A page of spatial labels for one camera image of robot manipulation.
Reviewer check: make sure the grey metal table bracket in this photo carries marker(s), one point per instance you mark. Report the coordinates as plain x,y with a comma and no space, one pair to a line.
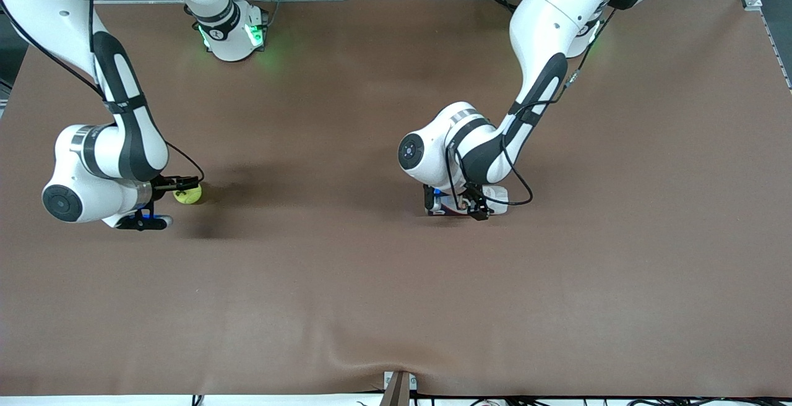
396,390

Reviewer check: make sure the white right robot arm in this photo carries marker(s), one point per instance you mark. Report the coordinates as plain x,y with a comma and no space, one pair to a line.
226,34

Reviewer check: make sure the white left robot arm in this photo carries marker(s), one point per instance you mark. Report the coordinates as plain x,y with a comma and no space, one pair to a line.
563,28

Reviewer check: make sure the brown table mat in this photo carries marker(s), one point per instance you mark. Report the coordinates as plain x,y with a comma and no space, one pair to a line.
396,307

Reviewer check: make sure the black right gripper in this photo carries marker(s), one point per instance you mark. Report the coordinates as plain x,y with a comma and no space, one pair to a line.
162,184

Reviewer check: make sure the yellow tennis ball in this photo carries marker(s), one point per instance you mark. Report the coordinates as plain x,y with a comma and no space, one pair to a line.
187,198

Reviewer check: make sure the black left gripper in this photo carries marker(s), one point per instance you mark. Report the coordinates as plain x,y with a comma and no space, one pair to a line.
475,202

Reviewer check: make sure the clear tennis ball can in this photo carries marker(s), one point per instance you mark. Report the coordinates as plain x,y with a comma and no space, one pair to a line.
498,198

